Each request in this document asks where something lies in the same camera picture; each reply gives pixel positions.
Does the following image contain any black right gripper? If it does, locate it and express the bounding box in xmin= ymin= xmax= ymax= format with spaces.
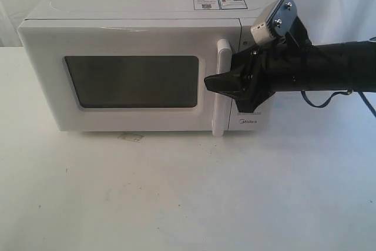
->
xmin=204 ymin=46 xmax=275 ymax=113

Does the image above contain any white microwave door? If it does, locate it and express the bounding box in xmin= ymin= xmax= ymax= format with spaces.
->
xmin=18 ymin=19 xmax=241 ymax=132

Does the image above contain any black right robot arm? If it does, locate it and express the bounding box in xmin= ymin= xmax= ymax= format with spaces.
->
xmin=204 ymin=18 xmax=375 ymax=113

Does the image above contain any white Midea microwave body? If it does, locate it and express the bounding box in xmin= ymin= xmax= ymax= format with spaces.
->
xmin=25 ymin=0 xmax=277 ymax=134

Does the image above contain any blue white warning sticker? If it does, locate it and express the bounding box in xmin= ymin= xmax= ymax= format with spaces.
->
xmin=193 ymin=0 xmax=248 ymax=11

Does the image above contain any clear tape patch on table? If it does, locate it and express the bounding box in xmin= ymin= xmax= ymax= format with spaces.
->
xmin=117 ymin=133 xmax=143 ymax=143

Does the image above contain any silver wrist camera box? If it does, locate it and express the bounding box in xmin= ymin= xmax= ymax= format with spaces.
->
xmin=250 ymin=0 xmax=297 ymax=46

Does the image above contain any black camera cable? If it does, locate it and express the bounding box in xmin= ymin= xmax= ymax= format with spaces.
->
xmin=299 ymin=36 xmax=376 ymax=116

